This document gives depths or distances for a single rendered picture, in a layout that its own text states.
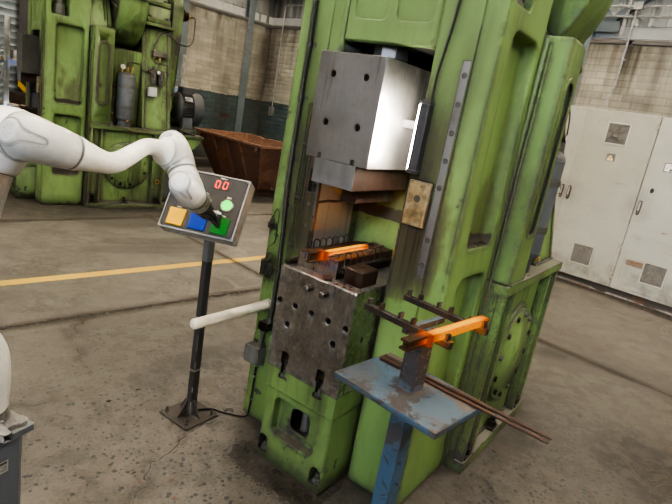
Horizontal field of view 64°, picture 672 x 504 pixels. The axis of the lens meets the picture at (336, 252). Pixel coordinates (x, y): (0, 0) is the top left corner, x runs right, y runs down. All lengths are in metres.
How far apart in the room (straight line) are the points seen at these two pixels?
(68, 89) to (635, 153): 6.33
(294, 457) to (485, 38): 1.80
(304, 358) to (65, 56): 5.12
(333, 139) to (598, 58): 6.20
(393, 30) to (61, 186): 5.18
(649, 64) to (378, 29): 5.88
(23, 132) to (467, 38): 1.40
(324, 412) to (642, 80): 6.39
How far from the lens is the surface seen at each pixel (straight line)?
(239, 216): 2.30
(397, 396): 1.72
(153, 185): 7.02
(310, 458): 2.39
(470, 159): 1.98
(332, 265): 2.12
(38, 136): 1.55
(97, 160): 1.66
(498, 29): 2.01
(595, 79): 7.96
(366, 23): 2.25
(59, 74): 6.70
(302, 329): 2.19
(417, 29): 2.13
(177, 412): 2.85
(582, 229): 7.16
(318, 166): 2.13
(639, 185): 7.00
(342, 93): 2.09
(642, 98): 7.76
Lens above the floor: 1.56
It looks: 15 degrees down
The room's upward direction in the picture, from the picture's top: 10 degrees clockwise
